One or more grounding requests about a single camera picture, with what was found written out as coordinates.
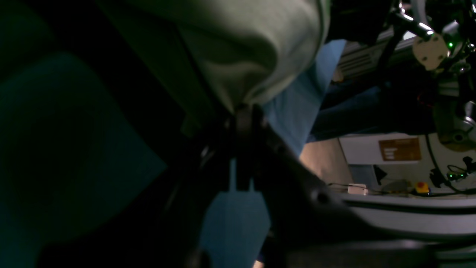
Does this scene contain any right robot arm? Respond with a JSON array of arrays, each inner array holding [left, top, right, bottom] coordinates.
[[376, 0, 475, 151]]

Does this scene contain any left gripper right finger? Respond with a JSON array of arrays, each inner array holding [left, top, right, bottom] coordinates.
[[234, 105, 475, 268]]

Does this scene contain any brown label plate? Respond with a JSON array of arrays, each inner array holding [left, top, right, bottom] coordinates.
[[379, 138, 422, 162]]

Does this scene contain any light green T-shirt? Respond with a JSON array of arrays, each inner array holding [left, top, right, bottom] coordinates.
[[96, 0, 330, 127]]

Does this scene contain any blue table cloth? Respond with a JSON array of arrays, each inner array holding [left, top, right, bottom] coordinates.
[[1, 40, 345, 268]]

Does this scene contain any red emergency stop button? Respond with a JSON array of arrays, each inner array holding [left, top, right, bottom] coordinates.
[[414, 182, 431, 195]]

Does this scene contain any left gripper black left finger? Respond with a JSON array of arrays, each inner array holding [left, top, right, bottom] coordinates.
[[37, 117, 236, 268]]

